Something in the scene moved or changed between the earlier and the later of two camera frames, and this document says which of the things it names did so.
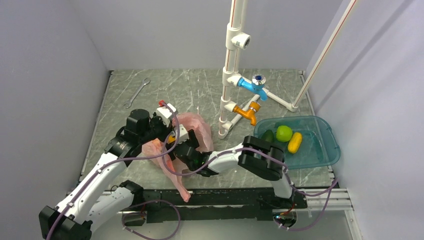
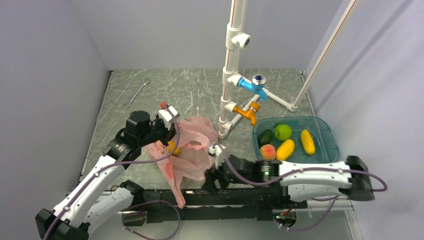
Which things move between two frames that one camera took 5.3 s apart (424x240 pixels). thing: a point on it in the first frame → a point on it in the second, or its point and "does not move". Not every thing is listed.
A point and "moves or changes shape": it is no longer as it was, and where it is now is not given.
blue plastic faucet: [256, 85] does not move
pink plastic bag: [173, 167] moves or changes shape
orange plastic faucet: [250, 113] does not move
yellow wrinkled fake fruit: [295, 142] → [308, 142]
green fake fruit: [284, 133] does not move
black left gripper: [167, 130] does not move
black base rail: [166, 206] does not move
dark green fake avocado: [268, 136] does not move
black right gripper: [193, 141] → [210, 175]
